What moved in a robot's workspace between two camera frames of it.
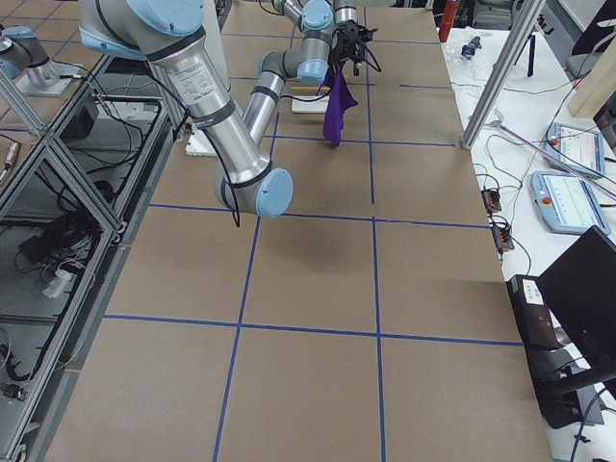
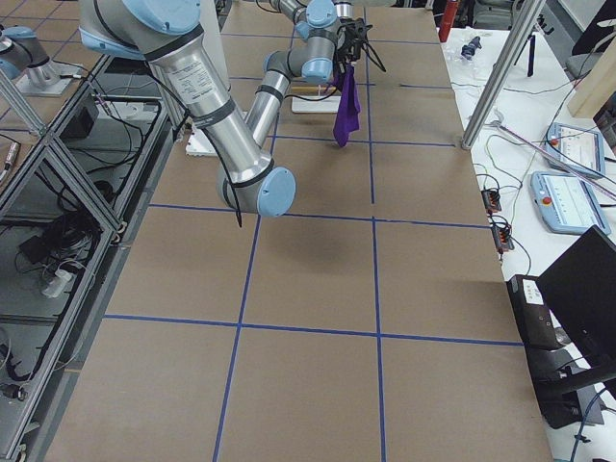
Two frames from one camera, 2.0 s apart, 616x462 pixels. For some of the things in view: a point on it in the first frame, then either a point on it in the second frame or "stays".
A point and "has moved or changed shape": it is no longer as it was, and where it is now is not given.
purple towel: (340, 100) has moved or changed shape
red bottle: (447, 22) stays
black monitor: (579, 288) stays
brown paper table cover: (371, 320) stays
